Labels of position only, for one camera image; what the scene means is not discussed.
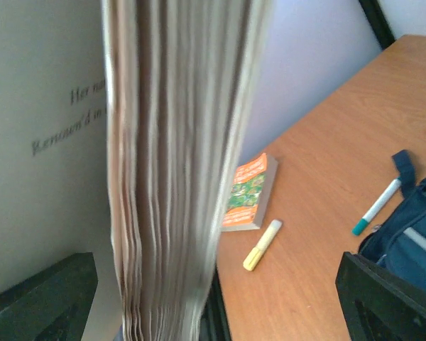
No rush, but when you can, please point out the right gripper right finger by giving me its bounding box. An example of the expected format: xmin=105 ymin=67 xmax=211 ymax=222
xmin=335 ymin=252 xmax=426 ymax=340

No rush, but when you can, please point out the black aluminium frame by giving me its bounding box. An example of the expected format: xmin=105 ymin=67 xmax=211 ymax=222
xmin=359 ymin=0 xmax=395 ymax=50

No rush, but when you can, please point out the orange Treehouse paperback book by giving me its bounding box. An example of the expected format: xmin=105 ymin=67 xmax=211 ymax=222
xmin=222 ymin=153 xmax=278 ymax=232

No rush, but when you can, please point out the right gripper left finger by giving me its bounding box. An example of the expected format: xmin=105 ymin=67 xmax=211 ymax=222
xmin=0 ymin=252 xmax=98 ymax=340

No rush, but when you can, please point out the pink illustrated paperback book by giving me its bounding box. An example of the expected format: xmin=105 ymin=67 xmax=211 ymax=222
xmin=0 ymin=1 xmax=273 ymax=340

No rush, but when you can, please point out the green capped marker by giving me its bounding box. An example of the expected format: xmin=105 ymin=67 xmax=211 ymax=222
xmin=351 ymin=177 xmax=402 ymax=236

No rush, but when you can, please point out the navy blue backpack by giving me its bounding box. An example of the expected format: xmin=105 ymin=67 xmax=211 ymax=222
xmin=358 ymin=150 xmax=426 ymax=292

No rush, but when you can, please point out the yellow glue stick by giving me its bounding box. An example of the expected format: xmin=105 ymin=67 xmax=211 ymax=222
xmin=243 ymin=220 xmax=283 ymax=271

